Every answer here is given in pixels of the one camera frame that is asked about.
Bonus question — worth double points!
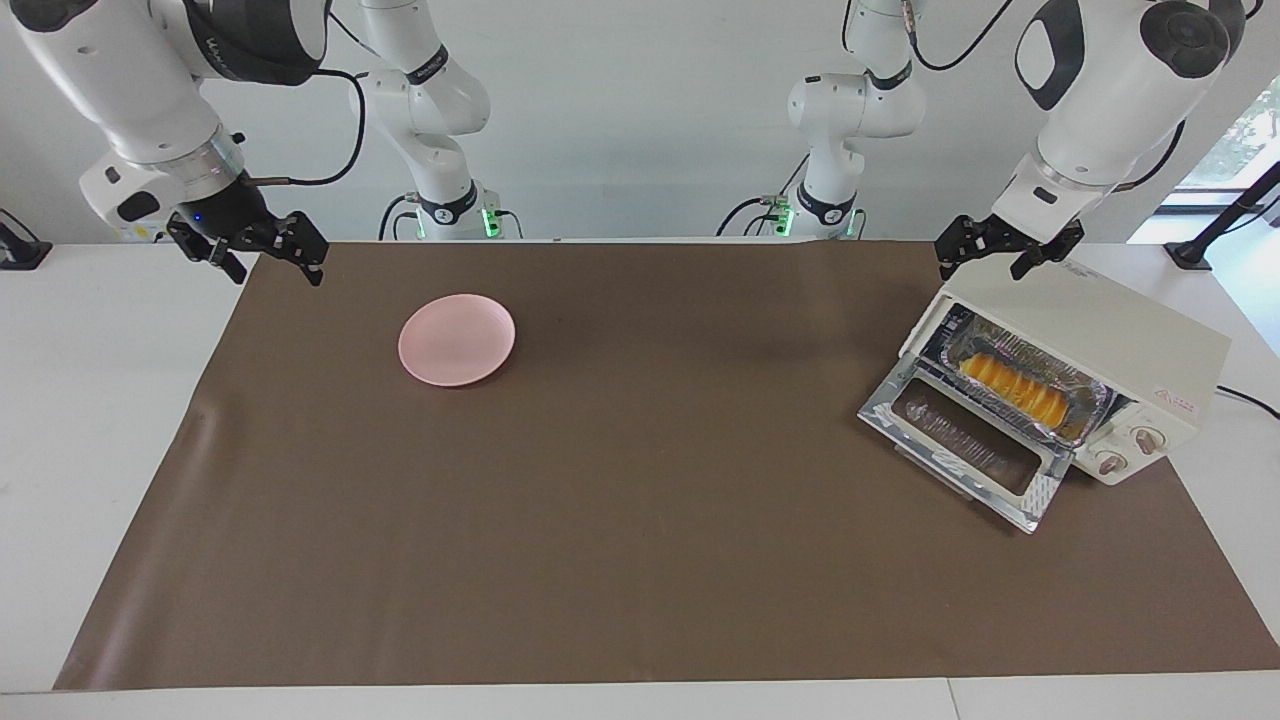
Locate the black oven power cord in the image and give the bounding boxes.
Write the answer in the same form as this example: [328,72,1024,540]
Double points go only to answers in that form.
[1215,385,1280,421]

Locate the white wall socket box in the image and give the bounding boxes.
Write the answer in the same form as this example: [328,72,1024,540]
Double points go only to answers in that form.
[107,200,201,244]

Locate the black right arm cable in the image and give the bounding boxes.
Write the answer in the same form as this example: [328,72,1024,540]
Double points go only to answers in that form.
[248,0,367,189]

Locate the black angled stand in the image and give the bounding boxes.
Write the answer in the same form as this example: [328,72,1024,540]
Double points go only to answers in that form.
[1163,160,1280,271]

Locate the window with green view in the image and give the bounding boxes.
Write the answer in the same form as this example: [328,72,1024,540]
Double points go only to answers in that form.
[1170,75,1280,211]

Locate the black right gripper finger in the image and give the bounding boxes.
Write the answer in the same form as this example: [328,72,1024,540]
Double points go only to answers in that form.
[165,221,252,287]
[270,211,332,289]

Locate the pink plate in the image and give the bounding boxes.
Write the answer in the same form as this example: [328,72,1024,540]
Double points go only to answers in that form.
[398,293,517,388]

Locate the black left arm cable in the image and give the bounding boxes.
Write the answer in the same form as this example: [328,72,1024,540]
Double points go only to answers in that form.
[843,0,1256,193]

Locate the yellow twisted bread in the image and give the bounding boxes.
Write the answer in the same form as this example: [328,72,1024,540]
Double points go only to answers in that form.
[958,352,1071,428]

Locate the glass oven door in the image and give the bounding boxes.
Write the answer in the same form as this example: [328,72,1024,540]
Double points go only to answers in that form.
[857,352,1076,535]

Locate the small black table mount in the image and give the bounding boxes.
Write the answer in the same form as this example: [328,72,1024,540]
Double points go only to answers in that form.
[0,208,53,271]

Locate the white toaster oven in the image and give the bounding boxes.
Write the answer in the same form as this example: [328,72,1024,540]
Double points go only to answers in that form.
[900,262,1233,488]

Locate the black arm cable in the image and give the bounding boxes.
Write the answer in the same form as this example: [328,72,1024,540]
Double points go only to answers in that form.
[843,0,1256,193]
[248,0,367,189]

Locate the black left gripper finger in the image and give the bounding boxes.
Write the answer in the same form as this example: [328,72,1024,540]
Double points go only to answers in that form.
[935,214,987,283]
[1008,222,1088,282]

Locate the aluminium foil tray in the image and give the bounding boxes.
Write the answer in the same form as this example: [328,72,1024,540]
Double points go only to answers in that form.
[935,303,1118,446]

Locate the brown table mat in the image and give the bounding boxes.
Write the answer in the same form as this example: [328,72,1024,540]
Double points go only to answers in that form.
[52,240,1280,693]

